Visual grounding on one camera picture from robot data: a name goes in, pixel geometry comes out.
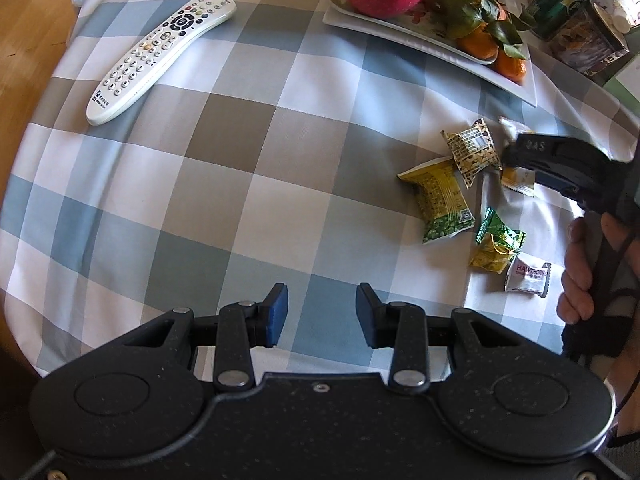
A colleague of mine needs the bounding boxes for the green metal can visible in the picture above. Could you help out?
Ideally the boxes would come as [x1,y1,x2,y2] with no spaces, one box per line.
[522,0,598,41]

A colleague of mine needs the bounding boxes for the white remote control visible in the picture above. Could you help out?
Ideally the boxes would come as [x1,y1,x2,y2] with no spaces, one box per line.
[86,0,237,127]

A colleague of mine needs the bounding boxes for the green foil snack packet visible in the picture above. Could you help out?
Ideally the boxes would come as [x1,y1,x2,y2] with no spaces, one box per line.
[469,206,527,275]

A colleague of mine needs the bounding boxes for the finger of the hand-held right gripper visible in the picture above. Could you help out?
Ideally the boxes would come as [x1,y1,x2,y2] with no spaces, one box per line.
[501,132,566,170]
[535,169,583,197]

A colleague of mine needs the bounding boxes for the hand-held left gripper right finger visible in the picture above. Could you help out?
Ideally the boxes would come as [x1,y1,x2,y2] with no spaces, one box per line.
[355,282,526,395]

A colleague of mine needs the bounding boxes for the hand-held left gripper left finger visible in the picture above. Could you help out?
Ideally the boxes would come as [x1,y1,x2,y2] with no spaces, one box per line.
[120,282,290,395]

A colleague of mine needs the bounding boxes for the orange tangerine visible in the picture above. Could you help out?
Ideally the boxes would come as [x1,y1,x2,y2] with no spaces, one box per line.
[457,27,501,63]
[492,52,528,85]

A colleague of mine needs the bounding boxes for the person's right hand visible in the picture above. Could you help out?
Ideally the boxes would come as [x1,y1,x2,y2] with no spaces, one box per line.
[556,212,607,326]

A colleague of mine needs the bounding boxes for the white snack packet red print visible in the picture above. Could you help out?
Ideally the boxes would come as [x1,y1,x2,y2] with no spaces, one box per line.
[504,261,552,298]

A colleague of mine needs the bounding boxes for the blue grey checked tablecloth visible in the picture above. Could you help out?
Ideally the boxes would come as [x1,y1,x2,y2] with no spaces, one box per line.
[0,0,640,386]

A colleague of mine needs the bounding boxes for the desk calendar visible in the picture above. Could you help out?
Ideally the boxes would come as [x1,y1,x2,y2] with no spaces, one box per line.
[602,52,640,111]

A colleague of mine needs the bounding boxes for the dark patterned tin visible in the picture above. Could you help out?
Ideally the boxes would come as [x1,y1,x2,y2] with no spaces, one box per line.
[547,0,631,78]

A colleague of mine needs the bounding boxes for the oranges with green leaves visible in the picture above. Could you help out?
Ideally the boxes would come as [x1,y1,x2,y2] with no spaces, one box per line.
[427,0,538,61]

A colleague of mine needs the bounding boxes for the yellow green pea snack packet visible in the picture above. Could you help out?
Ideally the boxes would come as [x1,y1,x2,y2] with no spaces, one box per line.
[397,156,476,245]

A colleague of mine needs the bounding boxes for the gold patterned snack packet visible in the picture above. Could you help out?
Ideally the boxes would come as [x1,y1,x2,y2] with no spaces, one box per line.
[440,117,503,190]

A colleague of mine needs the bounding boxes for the white rectangular plate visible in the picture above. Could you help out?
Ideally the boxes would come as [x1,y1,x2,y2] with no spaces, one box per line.
[322,0,538,108]

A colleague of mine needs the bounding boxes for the small yellow snack packet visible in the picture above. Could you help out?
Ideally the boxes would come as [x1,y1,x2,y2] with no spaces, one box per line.
[500,165,537,196]

